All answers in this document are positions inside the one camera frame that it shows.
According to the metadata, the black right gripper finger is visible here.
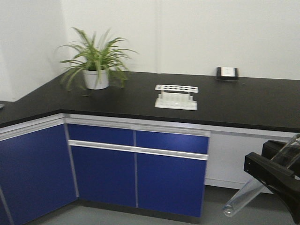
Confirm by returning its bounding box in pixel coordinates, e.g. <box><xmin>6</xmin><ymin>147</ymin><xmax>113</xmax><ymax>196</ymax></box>
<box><xmin>244</xmin><ymin>152</ymin><xmax>294</xmax><ymax>185</ymax></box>
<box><xmin>262</xmin><ymin>140</ymin><xmax>300</xmax><ymax>164</ymax></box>

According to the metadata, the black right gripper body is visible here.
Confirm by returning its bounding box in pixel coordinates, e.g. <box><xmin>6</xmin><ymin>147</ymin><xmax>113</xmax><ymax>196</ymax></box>
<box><xmin>265</xmin><ymin>179</ymin><xmax>300</xmax><ymax>224</ymax></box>

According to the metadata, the tall clear test tube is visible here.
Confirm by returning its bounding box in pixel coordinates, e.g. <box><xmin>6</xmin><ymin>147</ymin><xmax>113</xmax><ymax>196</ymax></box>
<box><xmin>222</xmin><ymin>134</ymin><xmax>300</xmax><ymax>217</ymax></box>

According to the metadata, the white socket in black box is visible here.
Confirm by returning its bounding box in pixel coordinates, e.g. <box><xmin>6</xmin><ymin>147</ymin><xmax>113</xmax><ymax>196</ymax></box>
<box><xmin>216</xmin><ymin>67</ymin><xmax>239</xmax><ymax>81</ymax></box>

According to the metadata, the white test tube rack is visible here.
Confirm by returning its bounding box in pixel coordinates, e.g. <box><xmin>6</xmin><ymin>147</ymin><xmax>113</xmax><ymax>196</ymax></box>
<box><xmin>155</xmin><ymin>84</ymin><xmax>198</xmax><ymax>111</ymax></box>

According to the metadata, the blue lab cabinet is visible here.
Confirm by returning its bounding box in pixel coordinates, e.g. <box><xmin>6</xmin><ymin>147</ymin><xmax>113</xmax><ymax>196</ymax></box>
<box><xmin>0</xmin><ymin>113</ymin><xmax>300</xmax><ymax>225</ymax></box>

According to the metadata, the green potted plant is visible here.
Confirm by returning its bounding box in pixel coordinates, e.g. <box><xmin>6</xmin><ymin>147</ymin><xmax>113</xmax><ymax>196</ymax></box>
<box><xmin>60</xmin><ymin>27</ymin><xmax>137</xmax><ymax>96</ymax></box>

